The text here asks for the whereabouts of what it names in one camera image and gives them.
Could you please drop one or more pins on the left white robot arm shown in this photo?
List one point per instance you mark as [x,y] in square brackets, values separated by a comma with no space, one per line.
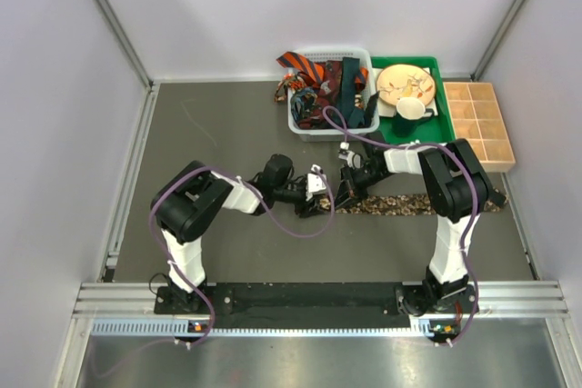
[185,208]

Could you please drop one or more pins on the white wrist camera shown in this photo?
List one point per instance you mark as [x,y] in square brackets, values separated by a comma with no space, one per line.
[352,159]
[316,183]

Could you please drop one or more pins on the dark teal tie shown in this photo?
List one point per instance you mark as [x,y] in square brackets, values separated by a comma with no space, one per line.
[353,81]

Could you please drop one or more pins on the dark red patterned tie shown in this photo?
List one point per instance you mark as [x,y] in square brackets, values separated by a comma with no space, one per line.
[327,94]

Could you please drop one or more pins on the dark green white mug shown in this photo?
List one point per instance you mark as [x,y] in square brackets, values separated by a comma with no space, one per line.
[410,113]

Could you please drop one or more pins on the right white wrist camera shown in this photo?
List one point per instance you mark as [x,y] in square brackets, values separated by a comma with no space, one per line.
[352,159]

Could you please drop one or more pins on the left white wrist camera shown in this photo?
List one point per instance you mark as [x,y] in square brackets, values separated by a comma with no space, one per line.
[316,183]

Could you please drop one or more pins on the brown floral tie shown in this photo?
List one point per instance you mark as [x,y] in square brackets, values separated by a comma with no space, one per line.
[402,205]

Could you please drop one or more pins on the aluminium frame rail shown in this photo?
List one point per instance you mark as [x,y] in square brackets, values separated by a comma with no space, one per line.
[128,310]

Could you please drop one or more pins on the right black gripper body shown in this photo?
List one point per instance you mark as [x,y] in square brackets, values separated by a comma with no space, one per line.
[362,178]

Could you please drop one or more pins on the orange navy striped tie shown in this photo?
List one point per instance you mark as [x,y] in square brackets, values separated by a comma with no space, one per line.
[315,71]

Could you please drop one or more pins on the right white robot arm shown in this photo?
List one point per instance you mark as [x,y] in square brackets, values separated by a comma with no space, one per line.
[457,192]

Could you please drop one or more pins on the orange floral dark tie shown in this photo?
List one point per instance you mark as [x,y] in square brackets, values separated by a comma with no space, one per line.
[290,83]

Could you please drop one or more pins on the blue patterned tie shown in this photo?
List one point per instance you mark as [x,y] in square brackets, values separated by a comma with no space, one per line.
[303,105]

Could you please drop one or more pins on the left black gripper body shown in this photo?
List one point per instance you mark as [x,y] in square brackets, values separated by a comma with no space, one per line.
[294,194]

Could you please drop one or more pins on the beige floral plate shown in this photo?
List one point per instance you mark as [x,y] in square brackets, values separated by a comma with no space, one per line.
[407,81]

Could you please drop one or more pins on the green plastic tray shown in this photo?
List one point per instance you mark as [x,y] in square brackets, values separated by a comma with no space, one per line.
[438,129]

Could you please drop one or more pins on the wooden compartment box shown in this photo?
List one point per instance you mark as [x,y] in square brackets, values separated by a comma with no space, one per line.
[476,116]

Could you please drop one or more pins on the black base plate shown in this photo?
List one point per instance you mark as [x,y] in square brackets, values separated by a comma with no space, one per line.
[326,305]

